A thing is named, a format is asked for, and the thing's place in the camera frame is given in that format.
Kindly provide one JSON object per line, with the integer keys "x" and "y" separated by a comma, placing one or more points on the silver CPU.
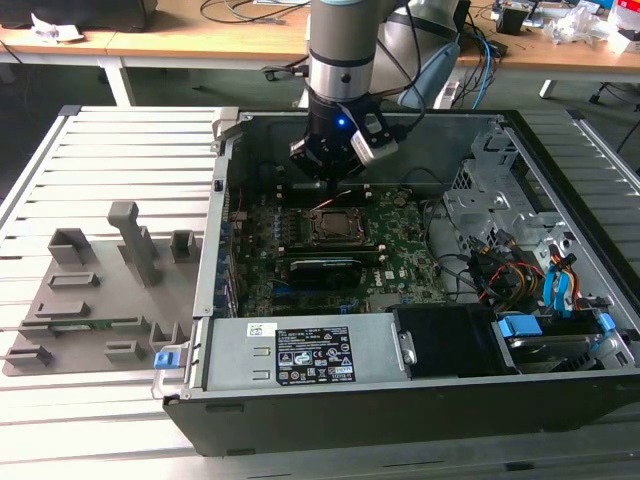
{"x": 337, "y": 225}

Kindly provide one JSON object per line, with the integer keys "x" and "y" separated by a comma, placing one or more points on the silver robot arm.
{"x": 340, "y": 45}

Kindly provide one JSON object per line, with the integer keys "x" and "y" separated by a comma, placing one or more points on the CPU socket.
{"x": 340, "y": 242}

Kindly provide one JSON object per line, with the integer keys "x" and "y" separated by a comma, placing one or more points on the black RAM slot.
{"x": 300, "y": 198}
{"x": 330, "y": 247}
{"x": 330, "y": 253}
{"x": 372, "y": 259}
{"x": 305, "y": 188}

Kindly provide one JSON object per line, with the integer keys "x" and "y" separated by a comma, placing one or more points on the round coin battery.
{"x": 398, "y": 199}

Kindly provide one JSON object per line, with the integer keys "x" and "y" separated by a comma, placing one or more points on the black case clip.
{"x": 218, "y": 186}

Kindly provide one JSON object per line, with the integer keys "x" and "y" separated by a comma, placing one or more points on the black graphics card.
{"x": 325, "y": 274}

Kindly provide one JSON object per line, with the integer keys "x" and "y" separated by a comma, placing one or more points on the green motherboard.
{"x": 410, "y": 250}

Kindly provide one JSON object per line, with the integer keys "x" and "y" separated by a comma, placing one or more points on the white power strip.
{"x": 447, "y": 97}

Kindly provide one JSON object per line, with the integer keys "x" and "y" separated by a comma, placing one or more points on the wooden office desk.
{"x": 50, "y": 47}
{"x": 210, "y": 50}

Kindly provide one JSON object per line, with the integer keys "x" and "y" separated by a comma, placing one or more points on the grey chipset heatsink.
{"x": 385, "y": 304}

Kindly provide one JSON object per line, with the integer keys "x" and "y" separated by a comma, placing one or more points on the silver metal drive cage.
{"x": 480, "y": 210}

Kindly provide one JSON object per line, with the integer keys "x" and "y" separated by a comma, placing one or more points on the tall black box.
{"x": 462, "y": 12}

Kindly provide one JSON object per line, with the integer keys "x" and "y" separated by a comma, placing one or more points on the grey power supply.
{"x": 230, "y": 345}

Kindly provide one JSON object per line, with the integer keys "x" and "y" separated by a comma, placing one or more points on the black plastic shroud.
{"x": 445, "y": 340}

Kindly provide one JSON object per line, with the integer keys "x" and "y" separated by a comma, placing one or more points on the small black box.
{"x": 515, "y": 22}

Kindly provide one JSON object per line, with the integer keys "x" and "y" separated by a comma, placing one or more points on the blue release latch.
{"x": 167, "y": 361}

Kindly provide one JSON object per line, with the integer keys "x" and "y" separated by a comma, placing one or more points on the blue disk carrier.
{"x": 520, "y": 327}

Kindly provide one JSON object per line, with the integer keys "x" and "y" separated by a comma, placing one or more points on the large black device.
{"x": 100, "y": 12}

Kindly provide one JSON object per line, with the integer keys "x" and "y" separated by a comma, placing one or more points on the grey parts rack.
{"x": 115, "y": 310}

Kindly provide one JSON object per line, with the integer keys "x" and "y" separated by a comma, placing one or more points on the clear plastic bags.
{"x": 575, "y": 25}

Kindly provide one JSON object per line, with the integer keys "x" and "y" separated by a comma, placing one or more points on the black PC case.
{"x": 400, "y": 420}

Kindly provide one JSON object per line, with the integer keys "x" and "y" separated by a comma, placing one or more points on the green RAM stick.
{"x": 95, "y": 326}

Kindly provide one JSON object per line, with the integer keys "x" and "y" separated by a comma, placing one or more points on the crumpled white paper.
{"x": 50, "y": 30}

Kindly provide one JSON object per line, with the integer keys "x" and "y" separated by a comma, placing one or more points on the silver hard disk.
{"x": 550, "y": 352}

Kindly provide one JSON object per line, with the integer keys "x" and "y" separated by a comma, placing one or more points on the red white carton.
{"x": 627, "y": 20}

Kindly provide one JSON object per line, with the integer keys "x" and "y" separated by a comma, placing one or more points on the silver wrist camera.
{"x": 375, "y": 150}

